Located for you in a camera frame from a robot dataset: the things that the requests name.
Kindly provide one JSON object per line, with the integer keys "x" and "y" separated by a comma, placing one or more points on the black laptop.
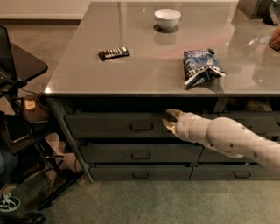
{"x": 7, "y": 67}

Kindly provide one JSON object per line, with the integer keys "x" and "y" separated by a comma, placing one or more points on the brown object at right edge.
{"x": 274, "y": 41}

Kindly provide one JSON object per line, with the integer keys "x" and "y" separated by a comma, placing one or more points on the grey drawer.
{"x": 232, "y": 172}
{"x": 210, "y": 156}
{"x": 141, "y": 152}
{"x": 266, "y": 124}
{"x": 141, "y": 172}
{"x": 118, "y": 125}

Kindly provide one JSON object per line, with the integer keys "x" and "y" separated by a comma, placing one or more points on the black side table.
{"x": 19, "y": 134}

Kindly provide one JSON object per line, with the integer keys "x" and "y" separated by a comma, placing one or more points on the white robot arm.
{"x": 226, "y": 136}

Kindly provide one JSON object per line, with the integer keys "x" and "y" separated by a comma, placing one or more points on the blue chip bag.
{"x": 201, "y": 66}

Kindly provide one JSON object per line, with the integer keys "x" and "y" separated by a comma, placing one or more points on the black candy bar wrapper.
{"x": 114, "y": 53}

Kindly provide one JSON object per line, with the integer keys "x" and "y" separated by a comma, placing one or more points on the brown cardboard box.
{"x": 35, "y": 108}

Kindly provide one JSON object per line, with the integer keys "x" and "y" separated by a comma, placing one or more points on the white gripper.
{"x": 184, "y": 126}

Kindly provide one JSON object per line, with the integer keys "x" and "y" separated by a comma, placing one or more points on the grey drawer cabinet frame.
{"x": 208, "y": 107}

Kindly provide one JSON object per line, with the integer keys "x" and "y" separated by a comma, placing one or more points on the white ceramic bowl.
{"x": 167, "y": 18}

